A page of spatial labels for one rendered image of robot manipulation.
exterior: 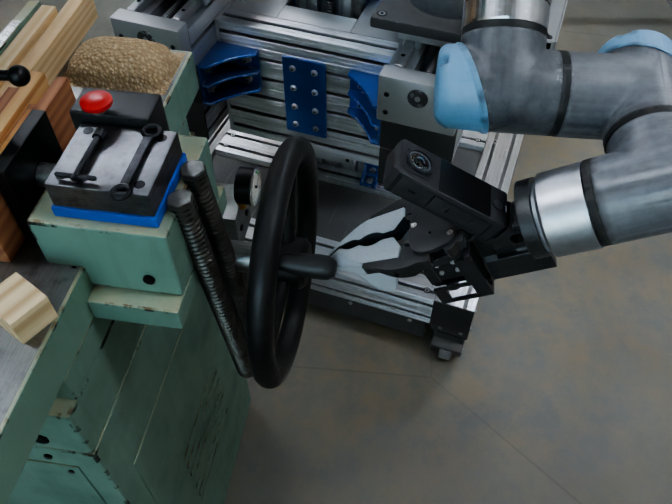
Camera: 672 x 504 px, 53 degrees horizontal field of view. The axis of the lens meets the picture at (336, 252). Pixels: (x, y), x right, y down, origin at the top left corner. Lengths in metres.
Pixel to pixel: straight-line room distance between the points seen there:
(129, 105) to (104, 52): 0.23
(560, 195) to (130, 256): 0.39
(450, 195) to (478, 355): 1.14
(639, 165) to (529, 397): 1.14
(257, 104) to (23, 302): 0.87
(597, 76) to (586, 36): 2.18
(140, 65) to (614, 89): 0.55
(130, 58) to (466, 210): 0.49
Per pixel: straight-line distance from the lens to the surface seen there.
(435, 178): 0.57
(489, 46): 0.61
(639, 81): 0.63
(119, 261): 0.67
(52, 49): 0.94
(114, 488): 0.89
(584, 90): 0.61
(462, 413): 1.60
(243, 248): 0.77
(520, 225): 0.58
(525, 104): 0.60
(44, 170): 0.72
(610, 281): 1.92
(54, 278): 0.70
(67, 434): 0.77
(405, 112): 1.13
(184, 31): 1.25
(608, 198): 0.57
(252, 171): 1.06
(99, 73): 0.90
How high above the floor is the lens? 1.41
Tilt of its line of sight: 50 degrees down
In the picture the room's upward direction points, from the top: straight up
